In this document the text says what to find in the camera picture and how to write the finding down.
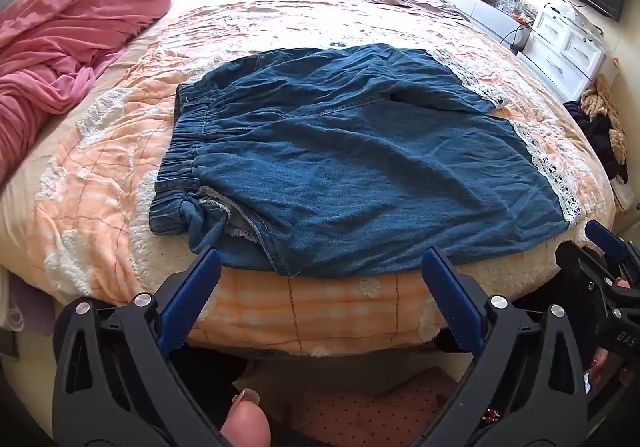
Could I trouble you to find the white dresser with drawers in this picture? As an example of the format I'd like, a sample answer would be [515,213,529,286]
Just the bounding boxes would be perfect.
[515,7,608,102]

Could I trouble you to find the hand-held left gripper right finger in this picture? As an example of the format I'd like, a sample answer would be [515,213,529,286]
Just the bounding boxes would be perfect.
[421,247,591,447]

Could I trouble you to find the orange and white tufted quilt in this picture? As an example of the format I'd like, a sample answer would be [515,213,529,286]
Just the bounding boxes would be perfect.
[0,0,617,359]

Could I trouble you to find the blue denim pants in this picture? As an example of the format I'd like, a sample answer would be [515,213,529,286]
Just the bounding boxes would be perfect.
[149,43,586,278]

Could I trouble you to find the dark clothes pile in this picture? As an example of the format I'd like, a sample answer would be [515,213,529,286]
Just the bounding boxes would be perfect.
[562,99,630,186]

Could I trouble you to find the pink blanket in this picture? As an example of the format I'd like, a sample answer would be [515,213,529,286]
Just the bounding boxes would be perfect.
[0,0,186,188]

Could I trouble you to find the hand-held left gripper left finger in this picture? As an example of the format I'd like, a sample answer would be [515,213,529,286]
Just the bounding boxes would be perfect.
[52,247,236,447]

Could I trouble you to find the person's pink dotted pajamas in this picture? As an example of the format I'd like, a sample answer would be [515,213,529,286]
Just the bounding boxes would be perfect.
[235,367,483,447]

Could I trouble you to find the person's right hand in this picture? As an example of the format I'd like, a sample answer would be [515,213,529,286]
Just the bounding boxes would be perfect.
[589,346,638,390]

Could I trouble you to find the beige knitted garment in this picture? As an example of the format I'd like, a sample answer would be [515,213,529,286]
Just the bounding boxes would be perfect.
[580,74,629,166]

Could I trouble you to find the white vanity desk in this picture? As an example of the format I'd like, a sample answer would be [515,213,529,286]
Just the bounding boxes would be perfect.
[415,0,536,50]

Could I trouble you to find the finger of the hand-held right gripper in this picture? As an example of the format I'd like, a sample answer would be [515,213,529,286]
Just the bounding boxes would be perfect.
[584,220,640,278]
[555,239,618,313]

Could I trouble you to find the black cable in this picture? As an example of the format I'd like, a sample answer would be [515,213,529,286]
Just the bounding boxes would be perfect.
[499,19,532,48]

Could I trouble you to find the person's left hand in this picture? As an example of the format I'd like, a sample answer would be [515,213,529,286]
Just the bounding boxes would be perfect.
[221,389,272,447]

